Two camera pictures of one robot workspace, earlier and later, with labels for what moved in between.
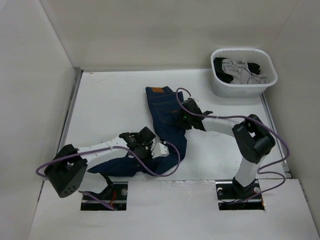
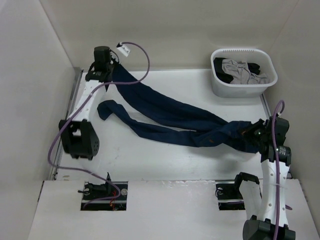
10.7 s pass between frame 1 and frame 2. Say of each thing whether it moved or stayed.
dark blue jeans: moved
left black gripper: moved
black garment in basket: stayed
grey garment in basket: stayed
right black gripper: moved
